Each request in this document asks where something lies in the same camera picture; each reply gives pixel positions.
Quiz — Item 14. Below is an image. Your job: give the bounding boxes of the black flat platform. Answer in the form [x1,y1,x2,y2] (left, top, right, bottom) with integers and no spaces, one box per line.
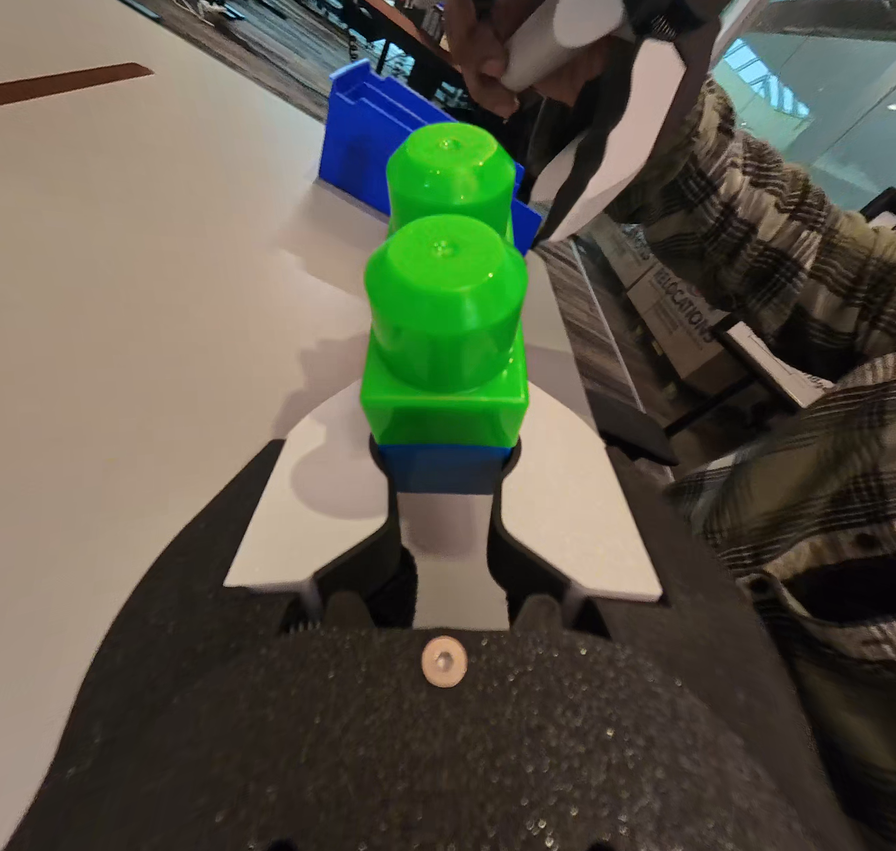
[601,409,680,467]

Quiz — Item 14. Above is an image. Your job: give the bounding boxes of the person's right hand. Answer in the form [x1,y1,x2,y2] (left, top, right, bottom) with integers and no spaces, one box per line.
[444,0,615,119]

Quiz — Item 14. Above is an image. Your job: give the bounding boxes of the blue mega block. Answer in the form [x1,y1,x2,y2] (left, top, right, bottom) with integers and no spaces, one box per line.
[378,444,512,495]

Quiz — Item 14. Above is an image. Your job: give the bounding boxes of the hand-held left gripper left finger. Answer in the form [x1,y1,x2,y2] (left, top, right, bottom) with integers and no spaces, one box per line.
[224,384,407,617]

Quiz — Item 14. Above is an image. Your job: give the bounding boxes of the blue plastic bin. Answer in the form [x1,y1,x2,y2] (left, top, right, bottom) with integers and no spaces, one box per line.
[318,60,543,249]

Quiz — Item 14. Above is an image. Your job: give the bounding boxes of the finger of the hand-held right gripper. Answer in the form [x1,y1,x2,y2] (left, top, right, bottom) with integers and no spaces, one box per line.
[528,129,611,244]
[581,38,690,197]

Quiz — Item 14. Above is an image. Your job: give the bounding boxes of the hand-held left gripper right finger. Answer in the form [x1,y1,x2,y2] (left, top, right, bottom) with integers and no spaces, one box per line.
[490,382,665,621]

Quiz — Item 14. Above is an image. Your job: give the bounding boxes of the white printed moving box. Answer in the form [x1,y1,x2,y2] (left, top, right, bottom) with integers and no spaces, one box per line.
[616,224,743,383]

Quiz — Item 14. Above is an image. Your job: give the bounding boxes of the green mega block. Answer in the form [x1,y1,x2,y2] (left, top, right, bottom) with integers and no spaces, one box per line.
[360,123,529,446]

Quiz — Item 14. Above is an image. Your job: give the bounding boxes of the person's olive trousers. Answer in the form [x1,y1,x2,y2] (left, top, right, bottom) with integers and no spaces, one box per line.
[794,644,896,851]

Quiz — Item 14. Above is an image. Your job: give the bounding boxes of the person's right forearm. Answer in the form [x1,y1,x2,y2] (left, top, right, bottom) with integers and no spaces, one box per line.
[609,77,896,379]

